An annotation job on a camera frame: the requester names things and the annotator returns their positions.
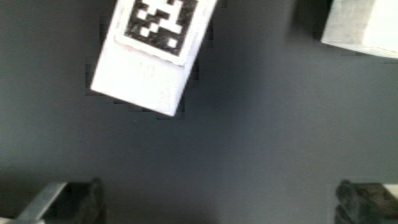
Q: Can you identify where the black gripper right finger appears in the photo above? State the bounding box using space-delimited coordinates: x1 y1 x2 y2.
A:
334 180 398 224

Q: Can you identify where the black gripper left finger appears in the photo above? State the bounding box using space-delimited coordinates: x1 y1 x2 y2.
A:
13 177 108 224

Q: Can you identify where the white leg centre right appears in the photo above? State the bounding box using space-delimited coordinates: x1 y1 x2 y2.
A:
322 0 398 59

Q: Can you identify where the white marker tag plate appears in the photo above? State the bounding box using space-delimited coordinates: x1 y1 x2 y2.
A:
91 0 217 115

